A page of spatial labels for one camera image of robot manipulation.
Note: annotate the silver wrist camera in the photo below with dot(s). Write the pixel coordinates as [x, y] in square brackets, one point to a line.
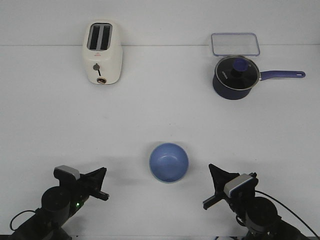
[64, 172]
[236, 183]

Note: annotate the dark blue saucepan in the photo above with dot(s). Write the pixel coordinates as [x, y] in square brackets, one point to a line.
[264, 75]

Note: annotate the blue plastic bowl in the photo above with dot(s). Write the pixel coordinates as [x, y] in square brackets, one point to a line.
[168, 162]

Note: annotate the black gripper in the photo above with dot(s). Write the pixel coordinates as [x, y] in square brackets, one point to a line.
[220, 178]
[90, 184]

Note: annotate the cream white toaster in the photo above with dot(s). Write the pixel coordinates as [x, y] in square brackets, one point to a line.
[102, 52]

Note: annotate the glass pot lid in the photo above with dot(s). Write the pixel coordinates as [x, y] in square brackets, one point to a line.
[237, 72]

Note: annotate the clear plastic food container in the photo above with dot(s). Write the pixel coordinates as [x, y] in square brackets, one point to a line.
[227, 44]

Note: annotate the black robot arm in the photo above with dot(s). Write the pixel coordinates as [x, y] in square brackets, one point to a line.
[253, 209]
[60, 203]

